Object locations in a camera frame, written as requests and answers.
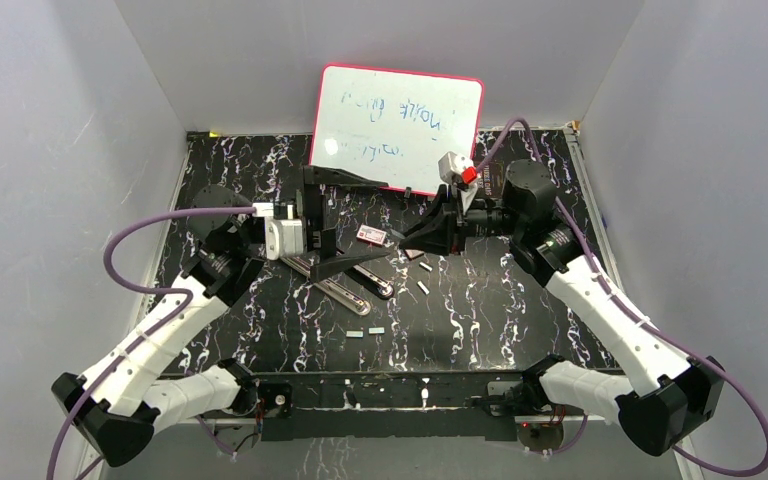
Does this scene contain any cardboard staple box tray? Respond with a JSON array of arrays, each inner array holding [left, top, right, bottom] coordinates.
[[403, 249, 424, 260]]

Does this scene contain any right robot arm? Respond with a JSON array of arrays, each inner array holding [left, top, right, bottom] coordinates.
[[401, 153, 723, 456]]

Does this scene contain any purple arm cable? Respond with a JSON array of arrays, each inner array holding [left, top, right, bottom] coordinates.
[[473, 117, 768, 480], [46, 203, 273, 480]]

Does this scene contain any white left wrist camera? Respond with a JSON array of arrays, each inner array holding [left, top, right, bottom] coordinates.
[[264, 217, 306, 261]]

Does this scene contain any pink framed whiteboard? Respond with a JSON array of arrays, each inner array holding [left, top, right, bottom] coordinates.
[[309, 63, 484, 195]]

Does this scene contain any red white staple box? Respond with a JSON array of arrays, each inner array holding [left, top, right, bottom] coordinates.
[[356, 224, 387, 247]]

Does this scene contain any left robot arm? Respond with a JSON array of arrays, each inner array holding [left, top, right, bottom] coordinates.
[[52, 165, 378, 467]]

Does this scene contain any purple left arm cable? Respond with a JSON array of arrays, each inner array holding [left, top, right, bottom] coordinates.
[[46, 203, 273, 480]]

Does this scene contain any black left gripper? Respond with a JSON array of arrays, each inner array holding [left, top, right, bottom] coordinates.
[[254, 171, 390, 279]]

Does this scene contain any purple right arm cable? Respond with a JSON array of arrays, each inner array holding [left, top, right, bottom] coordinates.
[[473, 117, 768, 480]]

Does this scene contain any brown Three Days book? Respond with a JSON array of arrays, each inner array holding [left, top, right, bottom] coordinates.
[[480, 160, 506, 198]]

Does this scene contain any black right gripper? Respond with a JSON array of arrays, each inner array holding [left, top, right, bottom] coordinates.
[[398, 184, 524, 257]]

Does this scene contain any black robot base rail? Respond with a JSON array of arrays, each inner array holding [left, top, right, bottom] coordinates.
[[198, 370, 587, 444]]

